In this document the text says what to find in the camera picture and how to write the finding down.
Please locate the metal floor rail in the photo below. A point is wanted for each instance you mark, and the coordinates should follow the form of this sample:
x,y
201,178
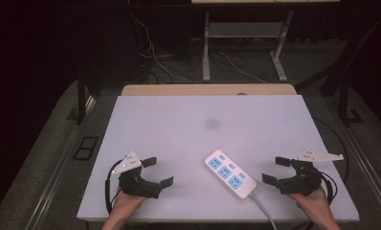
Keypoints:
x,y
369,166
56,179

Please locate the person's right hand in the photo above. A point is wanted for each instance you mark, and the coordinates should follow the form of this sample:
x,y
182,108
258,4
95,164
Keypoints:
x,y
314,201

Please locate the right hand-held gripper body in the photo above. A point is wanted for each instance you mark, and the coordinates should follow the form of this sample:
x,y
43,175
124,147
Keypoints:
x,y
302,180

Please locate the white metal desk frame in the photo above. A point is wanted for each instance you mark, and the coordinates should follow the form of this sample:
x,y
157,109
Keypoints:
x,y
244,30

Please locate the black metal stand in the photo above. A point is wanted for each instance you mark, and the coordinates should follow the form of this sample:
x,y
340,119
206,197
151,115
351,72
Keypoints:
x,y
346,96
81,96

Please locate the person's left hand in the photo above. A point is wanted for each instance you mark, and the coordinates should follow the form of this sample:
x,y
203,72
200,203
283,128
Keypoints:
x,y
126,202

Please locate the white foam board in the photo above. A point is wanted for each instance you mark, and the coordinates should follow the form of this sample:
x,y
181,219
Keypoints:
x,y
191,134

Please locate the white power strip blue sockets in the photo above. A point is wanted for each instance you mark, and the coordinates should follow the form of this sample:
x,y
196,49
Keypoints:
x,y
230,174

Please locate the wooden table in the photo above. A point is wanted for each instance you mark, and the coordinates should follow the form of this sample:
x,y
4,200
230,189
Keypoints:
x,y
207,89

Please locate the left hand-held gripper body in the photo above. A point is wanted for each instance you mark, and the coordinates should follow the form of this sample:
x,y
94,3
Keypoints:
x,y
137,185

